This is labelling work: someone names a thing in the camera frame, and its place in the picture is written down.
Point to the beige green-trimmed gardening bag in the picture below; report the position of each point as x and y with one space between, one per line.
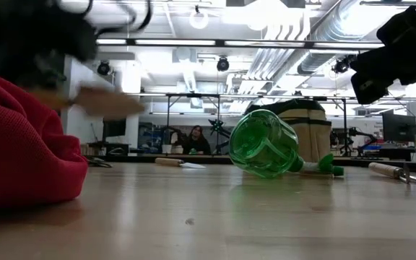
312 137

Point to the green plastic spray bottle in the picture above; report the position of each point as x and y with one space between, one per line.
262 144

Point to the black background robot arm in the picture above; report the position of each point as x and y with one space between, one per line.
356 133
157 139
217 126

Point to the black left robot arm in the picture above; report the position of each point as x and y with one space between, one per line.
31 25

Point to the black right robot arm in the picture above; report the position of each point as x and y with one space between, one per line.
410 25

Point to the red knit gardening glove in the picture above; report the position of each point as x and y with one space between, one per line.
20 144

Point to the black computer monitor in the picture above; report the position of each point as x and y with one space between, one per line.
114 128
398 127

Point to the black ceiling spotlight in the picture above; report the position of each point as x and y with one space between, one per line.
222 64
103 68

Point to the dark background desk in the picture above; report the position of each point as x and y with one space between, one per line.
403 151
114 148

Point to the white cup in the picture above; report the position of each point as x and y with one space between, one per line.
166 148

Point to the round white ceiling lamp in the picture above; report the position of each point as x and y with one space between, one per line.
199 27

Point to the person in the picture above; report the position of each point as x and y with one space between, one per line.
197 142

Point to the black ceiling mounted camera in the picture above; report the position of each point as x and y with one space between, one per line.
341 65

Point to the black aluminium table frame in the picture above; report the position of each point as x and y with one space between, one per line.
139 158

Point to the long fluorescent light rail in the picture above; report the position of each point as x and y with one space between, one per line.
175 42

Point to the black metal workstation frame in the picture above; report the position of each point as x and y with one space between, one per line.
193 95

